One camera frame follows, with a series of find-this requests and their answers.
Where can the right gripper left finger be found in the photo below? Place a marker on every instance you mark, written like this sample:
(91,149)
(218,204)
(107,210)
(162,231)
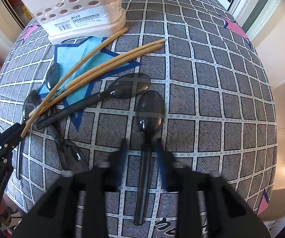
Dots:
(115,171)

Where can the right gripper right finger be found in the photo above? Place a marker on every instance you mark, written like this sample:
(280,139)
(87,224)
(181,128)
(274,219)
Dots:
(166,164)

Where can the dark translucent plastic spoon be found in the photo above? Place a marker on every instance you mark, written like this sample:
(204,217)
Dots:
(71,157)
(52,76)
(150,114)
(124,87)

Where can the grey checkered tablecloth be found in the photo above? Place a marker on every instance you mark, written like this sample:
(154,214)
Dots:
(219,124)

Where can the white plastic utensil holder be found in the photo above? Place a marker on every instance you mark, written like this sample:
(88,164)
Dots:
(66,19)

